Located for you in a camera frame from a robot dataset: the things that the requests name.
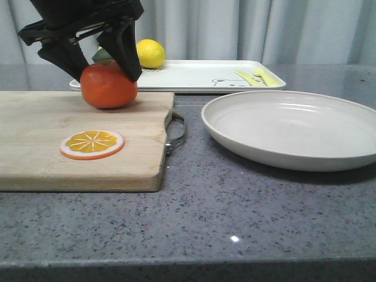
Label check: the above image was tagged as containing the green lime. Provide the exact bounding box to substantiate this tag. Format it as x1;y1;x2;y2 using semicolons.
92;48;112;62

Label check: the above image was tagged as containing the beige round plate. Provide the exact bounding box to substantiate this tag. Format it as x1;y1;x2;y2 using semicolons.
202;90;375;172

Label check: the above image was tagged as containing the white bear-print tray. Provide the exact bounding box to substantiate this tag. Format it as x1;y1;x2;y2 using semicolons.
69;60;287;95

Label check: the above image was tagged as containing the orange mandarin fruit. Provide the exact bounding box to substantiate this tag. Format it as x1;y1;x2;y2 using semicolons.
80;59;137;109

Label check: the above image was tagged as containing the orange slice toy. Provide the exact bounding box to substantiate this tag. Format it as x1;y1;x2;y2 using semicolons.
59;130;125;160

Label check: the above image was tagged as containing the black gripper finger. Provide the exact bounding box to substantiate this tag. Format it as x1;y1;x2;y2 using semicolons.
38;38;89;82
97;18;142;82

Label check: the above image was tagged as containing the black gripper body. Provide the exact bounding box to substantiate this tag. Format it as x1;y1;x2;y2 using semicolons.
18;1;144;46

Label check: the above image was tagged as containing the grey curtain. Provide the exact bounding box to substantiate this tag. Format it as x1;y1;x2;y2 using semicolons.
0;0;376;66

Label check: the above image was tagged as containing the wooden cutting board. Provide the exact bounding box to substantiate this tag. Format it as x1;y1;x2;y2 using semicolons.
1;91;176;192

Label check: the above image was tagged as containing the yellow plastic fork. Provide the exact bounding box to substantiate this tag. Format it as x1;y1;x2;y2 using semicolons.
253;68;281;86

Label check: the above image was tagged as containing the yellow lemon front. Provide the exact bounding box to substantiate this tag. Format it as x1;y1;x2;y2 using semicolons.
136;39;166;69

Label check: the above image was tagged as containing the yellow plastic knife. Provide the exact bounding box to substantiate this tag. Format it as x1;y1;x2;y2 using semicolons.
234;70;266;87

